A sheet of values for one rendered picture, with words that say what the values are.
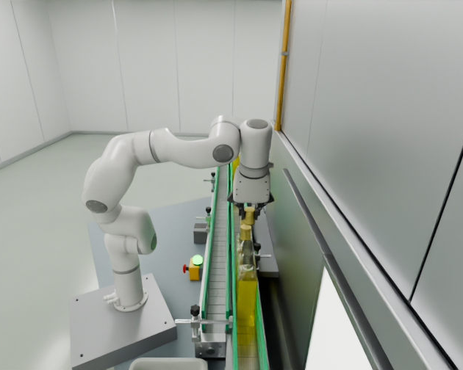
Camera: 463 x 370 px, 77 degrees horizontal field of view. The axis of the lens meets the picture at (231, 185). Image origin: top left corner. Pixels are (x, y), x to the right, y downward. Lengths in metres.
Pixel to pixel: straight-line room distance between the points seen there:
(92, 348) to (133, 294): 0.20
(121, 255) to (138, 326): 0.25
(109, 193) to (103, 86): 6.42
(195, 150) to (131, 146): 0.17
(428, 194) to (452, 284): 0.09
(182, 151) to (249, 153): 0.16
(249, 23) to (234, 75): 1.01
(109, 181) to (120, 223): 0.26
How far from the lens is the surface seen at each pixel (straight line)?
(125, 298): 1.19
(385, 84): 0.48
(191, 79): 6.64
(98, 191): 0.76
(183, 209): 1.92
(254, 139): 0.68
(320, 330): 0.67
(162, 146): 0.70
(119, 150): 0.73
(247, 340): 1.00
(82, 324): 1.22
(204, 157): 0.65
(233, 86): 6.60
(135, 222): 0.94
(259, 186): 0.77
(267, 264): 1.26
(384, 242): 0.46
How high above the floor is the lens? 1.66
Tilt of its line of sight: 24 degrees down
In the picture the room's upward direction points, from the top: 1 degrees clockwise
